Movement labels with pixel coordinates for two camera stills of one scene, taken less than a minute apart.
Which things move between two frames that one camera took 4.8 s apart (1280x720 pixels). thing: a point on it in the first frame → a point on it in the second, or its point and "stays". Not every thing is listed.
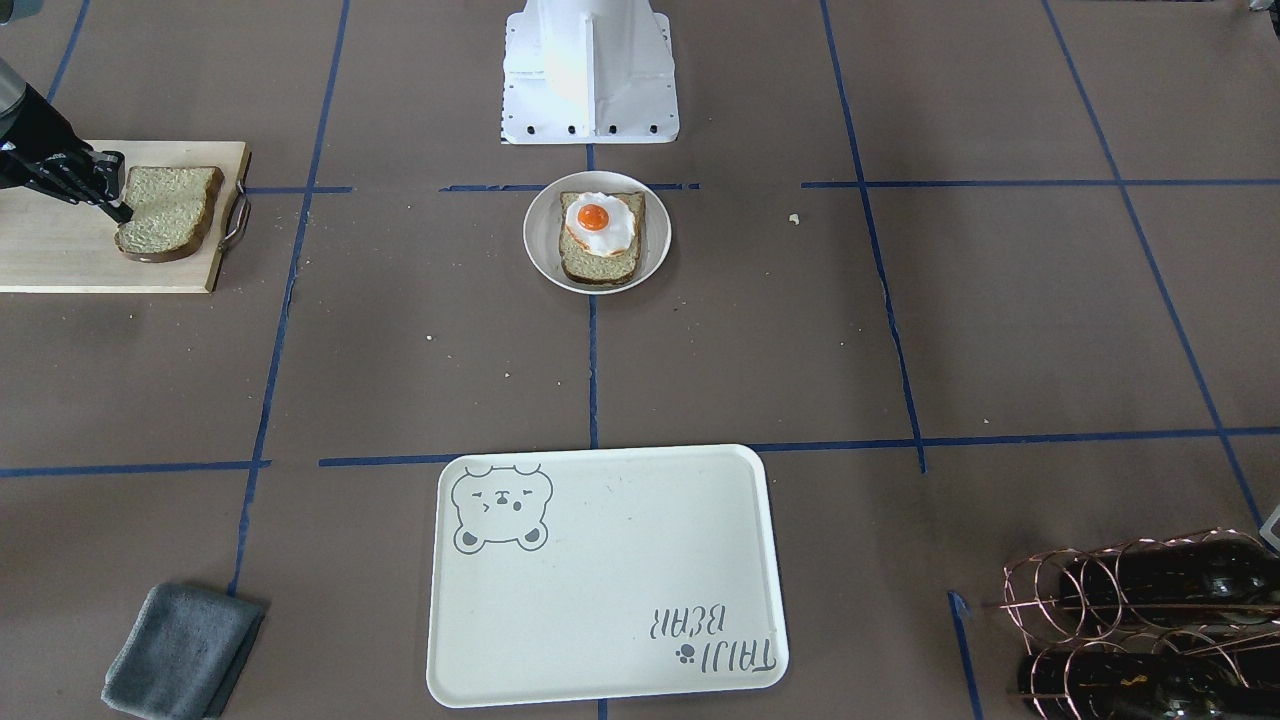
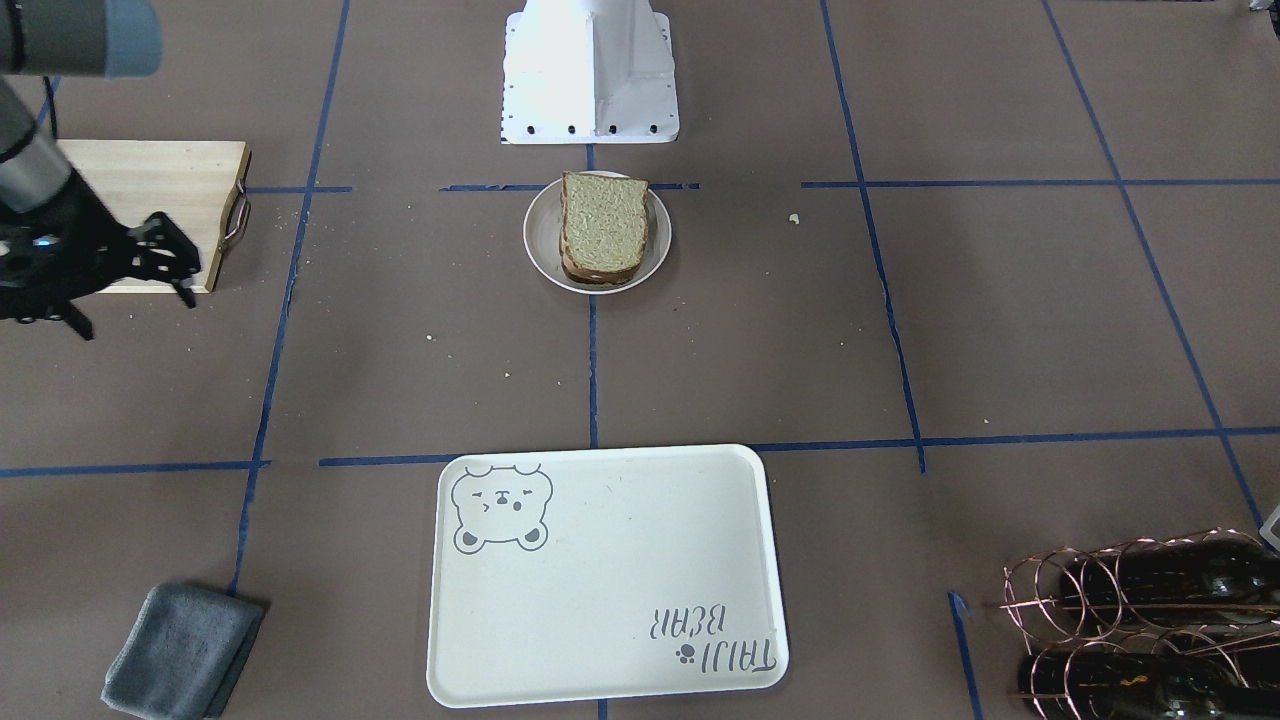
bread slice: (170, 206) → (603, 227)
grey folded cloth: (183, 655) stays
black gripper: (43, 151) → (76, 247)
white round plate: (598, 233) stays
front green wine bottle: (1103, 685) stays
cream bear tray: (606, 573) stays
